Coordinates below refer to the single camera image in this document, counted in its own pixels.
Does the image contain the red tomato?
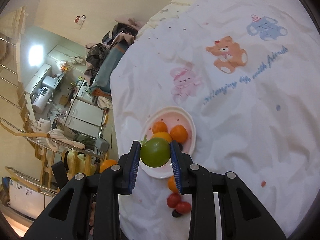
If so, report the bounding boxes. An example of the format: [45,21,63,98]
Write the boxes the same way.
[166,192,182,208]
[175,201,192,215]

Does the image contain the white wall cabinets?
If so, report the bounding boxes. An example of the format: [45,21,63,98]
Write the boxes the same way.
[24,44,75,94]

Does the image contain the green lime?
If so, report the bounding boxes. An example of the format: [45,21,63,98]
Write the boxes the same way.
[140,137,171,168]

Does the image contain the small tangerine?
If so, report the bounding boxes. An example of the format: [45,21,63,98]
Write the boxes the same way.
[170,125,188,143]
[167,175,178,193]
[152,121,168,135]

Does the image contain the white towel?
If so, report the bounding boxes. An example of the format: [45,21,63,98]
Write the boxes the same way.
[46,129,85,150]

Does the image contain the grey plastic block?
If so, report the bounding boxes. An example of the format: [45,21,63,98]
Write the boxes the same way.
[95,137,110,155]

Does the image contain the cream ruffled quilt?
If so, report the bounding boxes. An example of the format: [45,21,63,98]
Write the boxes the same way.
[136,0,240,39]

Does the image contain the grey teal cushion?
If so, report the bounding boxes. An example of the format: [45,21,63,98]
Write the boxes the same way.
[89,41,128,97]

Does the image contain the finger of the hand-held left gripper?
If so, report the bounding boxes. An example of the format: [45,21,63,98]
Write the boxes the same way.
[51,161,70,191]

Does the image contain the white washing machine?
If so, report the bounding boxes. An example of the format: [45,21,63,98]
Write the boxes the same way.
[76,80,90,98]

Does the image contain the white water heater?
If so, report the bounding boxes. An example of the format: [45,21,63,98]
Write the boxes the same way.
[31,86,52,114]

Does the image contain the steel range hood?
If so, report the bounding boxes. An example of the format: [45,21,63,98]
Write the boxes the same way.
[41,75,63,93]

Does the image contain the large orange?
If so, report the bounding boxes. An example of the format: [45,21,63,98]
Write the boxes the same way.
[99,159,118,173]
[151,131,173,143]

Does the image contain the white kitchen cabinets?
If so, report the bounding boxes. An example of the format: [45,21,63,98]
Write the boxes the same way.
[62,97,105,138]

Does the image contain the white printed blanket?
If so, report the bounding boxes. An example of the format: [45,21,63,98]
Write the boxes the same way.
[109,0,320,240]

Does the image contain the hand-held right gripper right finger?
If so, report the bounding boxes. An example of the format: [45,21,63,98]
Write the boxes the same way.
[170,141,288,240]

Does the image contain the pink strawberry plate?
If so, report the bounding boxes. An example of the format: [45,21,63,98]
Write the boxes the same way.
[139,106,197,180]

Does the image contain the pile of clothes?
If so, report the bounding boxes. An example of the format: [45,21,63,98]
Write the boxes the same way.
[84,17,145,80]

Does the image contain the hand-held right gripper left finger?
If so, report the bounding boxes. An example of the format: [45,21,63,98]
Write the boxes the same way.
[24,141,142,240]

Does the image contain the person's left hand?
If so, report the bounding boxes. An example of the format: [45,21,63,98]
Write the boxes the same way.
[88,201,97,235]

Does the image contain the wooden drying rack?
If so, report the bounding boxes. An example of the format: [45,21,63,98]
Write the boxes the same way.
[0,116,105,195]

